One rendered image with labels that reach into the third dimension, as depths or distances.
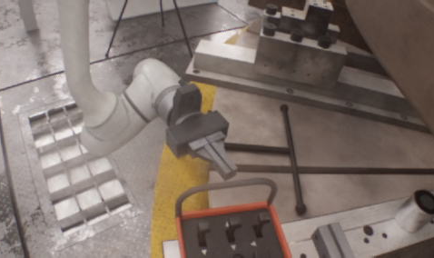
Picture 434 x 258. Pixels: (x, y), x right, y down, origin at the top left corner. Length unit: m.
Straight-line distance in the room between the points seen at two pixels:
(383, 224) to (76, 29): 0.85
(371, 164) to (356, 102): 0.42
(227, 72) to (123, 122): 1.06
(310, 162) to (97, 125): 1.00
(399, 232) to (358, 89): 1.06
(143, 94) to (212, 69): 1.02
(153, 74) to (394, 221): 0.73
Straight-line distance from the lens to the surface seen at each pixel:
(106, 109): 0.71
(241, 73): 1.68
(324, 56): 1.53
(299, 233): 0.75
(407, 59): 1.04
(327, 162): 1.46
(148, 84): 0.72
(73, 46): 0.63
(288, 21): 1.56
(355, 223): 0.83
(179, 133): 0.61
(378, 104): 1.86
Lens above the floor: 1.32
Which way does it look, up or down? 45 degrees down
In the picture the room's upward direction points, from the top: 9 degrees clockwise
